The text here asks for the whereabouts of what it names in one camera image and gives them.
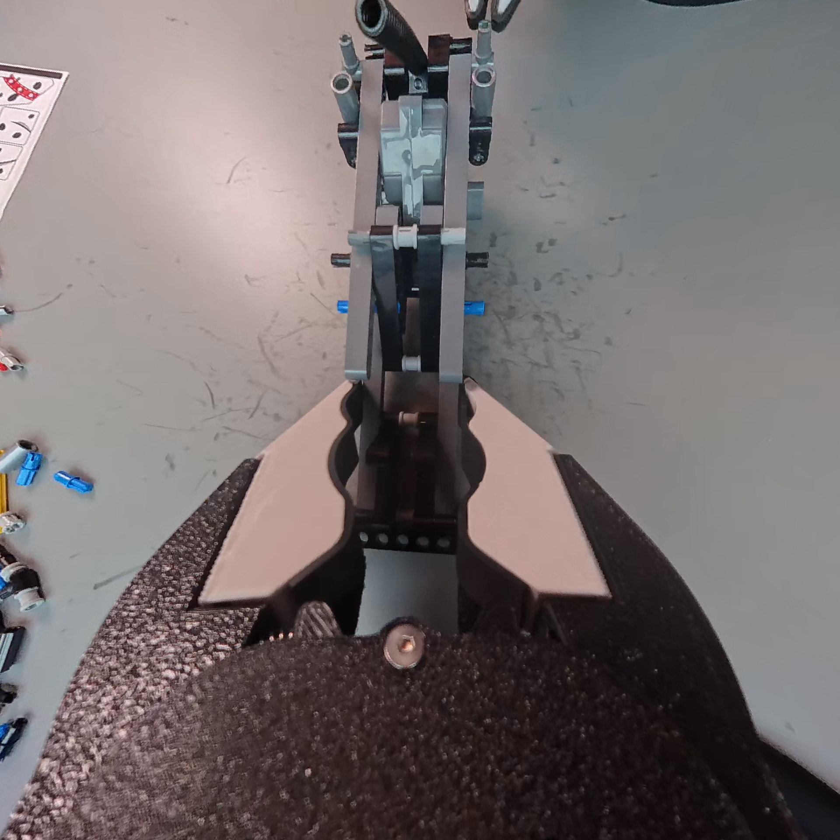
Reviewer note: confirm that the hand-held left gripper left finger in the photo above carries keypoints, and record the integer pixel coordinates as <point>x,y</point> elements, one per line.
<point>289,512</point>

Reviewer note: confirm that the grey desk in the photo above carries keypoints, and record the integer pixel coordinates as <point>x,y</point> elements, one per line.
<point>656,262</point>

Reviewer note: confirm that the black grey toy chassis assembly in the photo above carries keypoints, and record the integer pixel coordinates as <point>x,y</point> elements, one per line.
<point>413,138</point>

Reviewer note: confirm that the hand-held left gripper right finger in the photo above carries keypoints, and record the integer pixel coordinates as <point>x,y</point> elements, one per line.
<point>531,512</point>

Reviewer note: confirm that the pile of blue black pins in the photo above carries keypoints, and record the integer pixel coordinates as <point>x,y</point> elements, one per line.
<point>29,469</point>

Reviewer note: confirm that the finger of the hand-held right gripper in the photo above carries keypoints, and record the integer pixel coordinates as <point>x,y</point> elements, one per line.
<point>506,10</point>
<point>478,6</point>

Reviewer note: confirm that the white sticker sheet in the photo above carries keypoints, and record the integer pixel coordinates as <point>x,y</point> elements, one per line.
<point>26,131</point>

